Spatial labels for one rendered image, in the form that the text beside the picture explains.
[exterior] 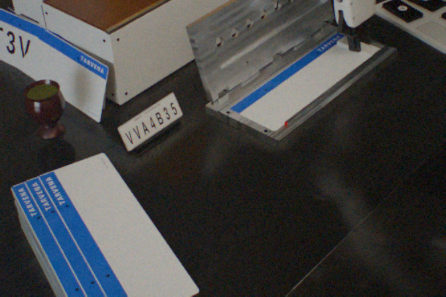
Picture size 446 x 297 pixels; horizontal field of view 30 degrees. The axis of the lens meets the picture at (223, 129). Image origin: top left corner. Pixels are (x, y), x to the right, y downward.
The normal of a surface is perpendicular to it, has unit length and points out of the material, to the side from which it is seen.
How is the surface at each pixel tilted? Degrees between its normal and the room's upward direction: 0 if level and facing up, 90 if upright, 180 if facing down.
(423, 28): 0
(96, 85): 69
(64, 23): 90
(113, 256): 0
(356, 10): 78
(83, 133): 0
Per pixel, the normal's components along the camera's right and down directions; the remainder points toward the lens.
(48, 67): -0.69, 0.14
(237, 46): 0.70, 0.14
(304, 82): -0.05, -0.79
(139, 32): 0.74, 0.38
